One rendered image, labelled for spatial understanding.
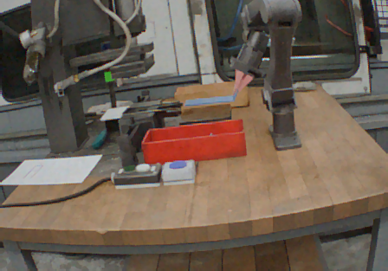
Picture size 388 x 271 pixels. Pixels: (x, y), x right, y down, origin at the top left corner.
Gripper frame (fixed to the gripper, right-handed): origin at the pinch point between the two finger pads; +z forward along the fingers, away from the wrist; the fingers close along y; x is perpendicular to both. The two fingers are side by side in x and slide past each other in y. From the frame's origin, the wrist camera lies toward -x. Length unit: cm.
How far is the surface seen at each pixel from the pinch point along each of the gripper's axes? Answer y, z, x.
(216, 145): 1.2, 9.8, 23.7
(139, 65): 27.3, 2.0, 9.0
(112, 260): 16, 123, -73
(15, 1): 118, 6, -67
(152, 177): 12.2, 18.5, 37.0
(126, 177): 17.5, 21.2, 37.0
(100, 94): 48, 33, -64
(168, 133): 12.8, 15.3, 12.2
